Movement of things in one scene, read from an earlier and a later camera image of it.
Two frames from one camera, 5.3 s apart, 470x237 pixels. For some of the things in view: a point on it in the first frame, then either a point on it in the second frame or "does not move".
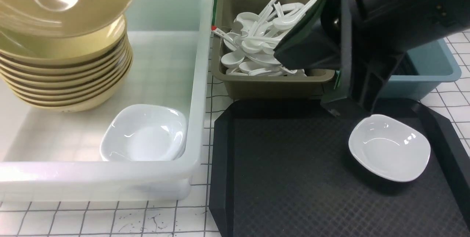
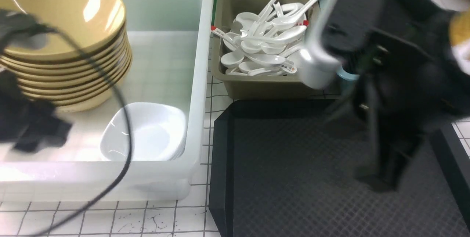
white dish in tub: (143, 132) does not move
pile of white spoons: (249, 51) does not move
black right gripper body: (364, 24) to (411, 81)
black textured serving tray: (284, 168) does not move
